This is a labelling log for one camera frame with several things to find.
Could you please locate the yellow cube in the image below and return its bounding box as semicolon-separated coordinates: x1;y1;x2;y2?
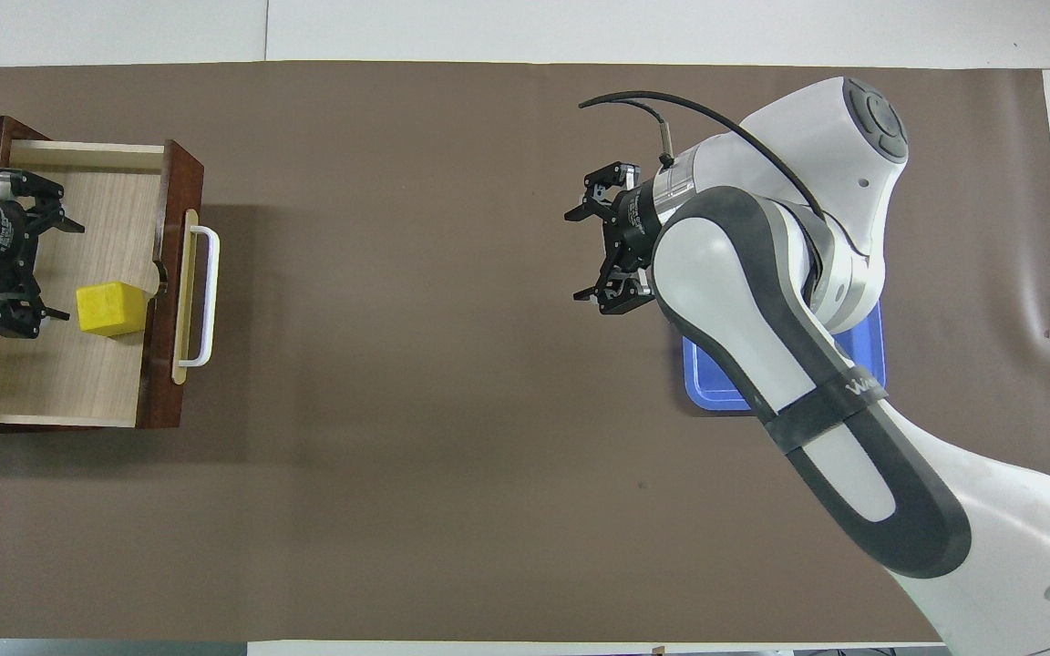
76;281;151;339

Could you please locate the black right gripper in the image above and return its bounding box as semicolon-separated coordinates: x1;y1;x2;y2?
564;161;673;317

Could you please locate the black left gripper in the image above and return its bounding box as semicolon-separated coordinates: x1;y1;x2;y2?
0;168;87;341

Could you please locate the brown table mat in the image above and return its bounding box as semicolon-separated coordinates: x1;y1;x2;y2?
0;62;1050;644

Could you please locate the blue plastic tray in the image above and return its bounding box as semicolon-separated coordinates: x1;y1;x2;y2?
681;301;888;414

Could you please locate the white drawer handle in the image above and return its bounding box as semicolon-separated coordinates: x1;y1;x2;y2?
182;224;221;369

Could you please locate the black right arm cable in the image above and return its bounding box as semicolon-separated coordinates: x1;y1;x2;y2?
577;90;829;225

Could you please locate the wooden drawer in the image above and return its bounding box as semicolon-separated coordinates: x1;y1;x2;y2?
0;138;221;432

